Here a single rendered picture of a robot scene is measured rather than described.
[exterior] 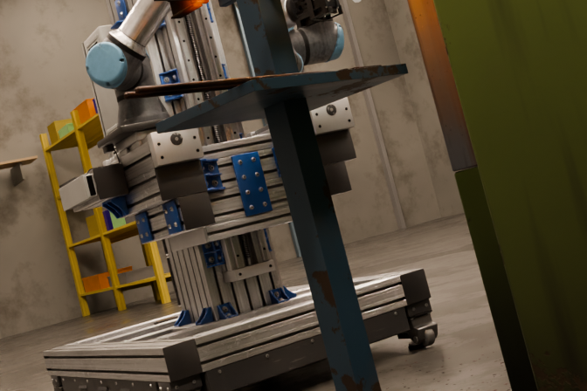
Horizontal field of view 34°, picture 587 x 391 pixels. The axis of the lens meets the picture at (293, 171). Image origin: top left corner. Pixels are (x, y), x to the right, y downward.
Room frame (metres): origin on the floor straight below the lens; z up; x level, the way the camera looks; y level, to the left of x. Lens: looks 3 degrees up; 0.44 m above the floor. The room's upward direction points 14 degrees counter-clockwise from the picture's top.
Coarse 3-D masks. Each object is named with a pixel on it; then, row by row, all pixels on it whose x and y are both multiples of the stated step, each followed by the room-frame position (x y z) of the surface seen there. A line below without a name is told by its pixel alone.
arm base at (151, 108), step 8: (120, 96) 2.63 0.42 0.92; (120, 104) 2.63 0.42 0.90; (128, 104) 2.61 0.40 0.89; (136, 104) 2.60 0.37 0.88; (144, 104) 2.61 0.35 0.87; (152, 104) 2.62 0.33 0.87; (160, 104) 2.66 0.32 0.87; (120, 112) 2.63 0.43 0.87; (128, 112) 2.61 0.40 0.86; (136, 112) 2.60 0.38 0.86; (144, 112) 2.60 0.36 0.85; (152, 112) 2.61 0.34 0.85; (160, 112) 2.62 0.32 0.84; (120, 120) 2.62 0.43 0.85; (128, 120) 2.60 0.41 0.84; (136, 120) 2.59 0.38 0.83; (144, 120) 2.59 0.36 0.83
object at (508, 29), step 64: (448, 0) 1.59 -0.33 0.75; (512, 0) 1.52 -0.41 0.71; (576, 0) 1.45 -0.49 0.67; (512, 64) 1.54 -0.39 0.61; (576, 64) 1.47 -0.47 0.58; (512, 128) 1.55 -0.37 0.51; (576, 128) 1.49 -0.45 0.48; (512, 192) 1.57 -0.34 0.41; (576, 192) 1.51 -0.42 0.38; (512, 256) 1.59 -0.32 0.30; (576, 256) 1.52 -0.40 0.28; (576, 320) 1.54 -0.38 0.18; (576, 384) 1.56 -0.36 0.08
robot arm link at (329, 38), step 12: (324, 24) 2.91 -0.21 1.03; (336, 24) 2.95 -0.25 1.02; (312, 36) 2.90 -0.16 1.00; (324, 36) 2.91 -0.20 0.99; (336, 36) 2.93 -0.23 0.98; (312, 48) 2.90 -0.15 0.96; (324, 48) 2.91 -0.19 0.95; (336, 48) 2.93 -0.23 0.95; (312, 60) 2.92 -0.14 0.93; (324, 60) 2.95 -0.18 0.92
